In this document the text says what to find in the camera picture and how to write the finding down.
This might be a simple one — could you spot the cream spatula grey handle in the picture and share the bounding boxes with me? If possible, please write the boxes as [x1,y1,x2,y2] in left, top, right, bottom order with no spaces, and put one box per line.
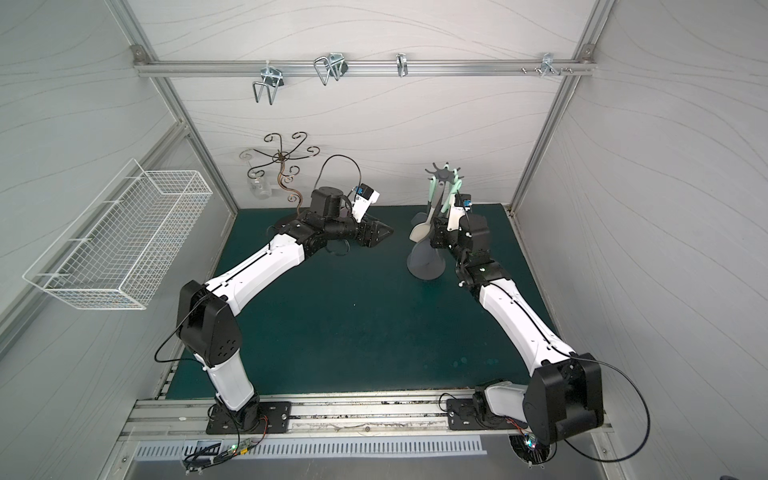
[409,178,441,243]

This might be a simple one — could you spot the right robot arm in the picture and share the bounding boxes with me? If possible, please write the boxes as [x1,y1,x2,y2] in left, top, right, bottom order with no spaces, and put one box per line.
[429,213,604,445]

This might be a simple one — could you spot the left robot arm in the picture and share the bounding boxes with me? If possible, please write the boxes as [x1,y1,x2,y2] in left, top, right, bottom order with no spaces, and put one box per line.
[176,183,393,413]

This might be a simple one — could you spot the grey utensil rack stand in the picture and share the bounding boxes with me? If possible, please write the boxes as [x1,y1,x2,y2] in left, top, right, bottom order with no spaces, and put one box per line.
[406,163,455,281]

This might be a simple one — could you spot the green table mat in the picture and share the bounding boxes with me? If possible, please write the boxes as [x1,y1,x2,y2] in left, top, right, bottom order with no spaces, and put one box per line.
[166,203,556,401]

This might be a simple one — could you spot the clear glass cup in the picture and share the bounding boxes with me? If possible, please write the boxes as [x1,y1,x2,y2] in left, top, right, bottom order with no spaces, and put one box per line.
[239,148,274,200]

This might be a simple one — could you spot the metal double hook middle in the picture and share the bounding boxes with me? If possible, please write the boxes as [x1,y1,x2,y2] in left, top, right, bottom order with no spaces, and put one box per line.
[313,52,349,86]

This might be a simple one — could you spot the metal double hook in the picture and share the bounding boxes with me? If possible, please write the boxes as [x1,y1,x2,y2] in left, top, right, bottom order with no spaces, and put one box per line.
[252,64,285,105]
[313,52,349,86]

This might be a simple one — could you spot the small metal hook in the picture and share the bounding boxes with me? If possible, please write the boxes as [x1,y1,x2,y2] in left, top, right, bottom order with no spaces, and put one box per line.
[396,53,408,78]

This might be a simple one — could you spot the metal double hook left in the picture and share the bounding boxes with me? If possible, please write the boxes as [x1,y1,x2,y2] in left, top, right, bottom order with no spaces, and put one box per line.
[252,64,285,105]

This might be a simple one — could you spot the white vent strip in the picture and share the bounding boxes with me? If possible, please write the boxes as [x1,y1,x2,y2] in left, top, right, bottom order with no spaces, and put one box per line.
[134,435,487,462]

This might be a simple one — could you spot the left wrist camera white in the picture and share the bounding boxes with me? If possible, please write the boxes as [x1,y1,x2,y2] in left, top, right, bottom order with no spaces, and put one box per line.
[351,183,380,223]

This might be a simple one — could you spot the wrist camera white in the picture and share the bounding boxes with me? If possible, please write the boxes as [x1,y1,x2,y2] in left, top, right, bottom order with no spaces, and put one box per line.
[447,193,472,232]
[351,183,380,223]

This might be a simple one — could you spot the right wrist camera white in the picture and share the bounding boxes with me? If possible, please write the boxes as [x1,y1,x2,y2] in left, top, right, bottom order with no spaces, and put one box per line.
[447,193,472,232]

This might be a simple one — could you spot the cream spatula green handle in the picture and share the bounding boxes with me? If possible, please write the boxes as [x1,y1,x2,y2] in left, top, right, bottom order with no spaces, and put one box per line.
[440,169,462,215]

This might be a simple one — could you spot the brown wire mug tree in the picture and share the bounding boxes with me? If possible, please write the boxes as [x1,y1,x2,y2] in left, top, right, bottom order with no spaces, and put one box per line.
[239,131,321,215]

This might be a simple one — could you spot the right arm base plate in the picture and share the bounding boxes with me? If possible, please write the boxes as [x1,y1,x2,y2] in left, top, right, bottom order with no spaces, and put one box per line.
[442,397,528,433]

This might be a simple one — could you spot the aluminium front rail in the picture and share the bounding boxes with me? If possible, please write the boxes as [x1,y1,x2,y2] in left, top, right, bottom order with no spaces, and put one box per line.
[119,389,614,442]

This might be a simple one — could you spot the aluminium rail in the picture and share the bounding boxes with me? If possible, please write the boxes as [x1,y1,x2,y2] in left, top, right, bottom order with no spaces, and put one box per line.
[134,57,597,80]
[119,389,614,442]

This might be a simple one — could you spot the metal bracket hook right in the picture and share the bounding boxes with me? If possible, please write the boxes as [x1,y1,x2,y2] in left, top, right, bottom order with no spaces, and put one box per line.
[520,53,573,77]

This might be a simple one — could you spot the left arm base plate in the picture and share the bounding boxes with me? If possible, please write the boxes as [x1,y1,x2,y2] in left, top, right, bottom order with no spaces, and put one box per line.
[205,401,292,435]

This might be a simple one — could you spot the white wire basket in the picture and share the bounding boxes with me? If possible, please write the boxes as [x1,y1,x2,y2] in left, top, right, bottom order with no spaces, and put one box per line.
[22,159,212,310]

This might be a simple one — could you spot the aluminium top rail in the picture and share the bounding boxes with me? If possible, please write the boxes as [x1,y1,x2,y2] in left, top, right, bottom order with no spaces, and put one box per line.
[134,57,597,80]

